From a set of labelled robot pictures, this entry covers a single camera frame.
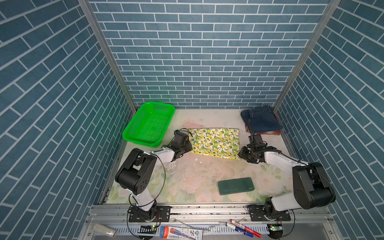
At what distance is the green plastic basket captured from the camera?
1014 millimetres

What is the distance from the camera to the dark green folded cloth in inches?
32.2

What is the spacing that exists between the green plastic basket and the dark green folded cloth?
1.53 feet
